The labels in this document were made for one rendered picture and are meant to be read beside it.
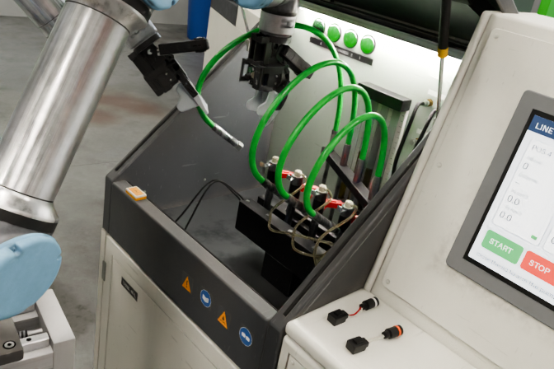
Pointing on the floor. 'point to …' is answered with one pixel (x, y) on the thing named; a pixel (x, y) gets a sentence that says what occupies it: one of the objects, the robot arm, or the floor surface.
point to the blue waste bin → (198, 15)
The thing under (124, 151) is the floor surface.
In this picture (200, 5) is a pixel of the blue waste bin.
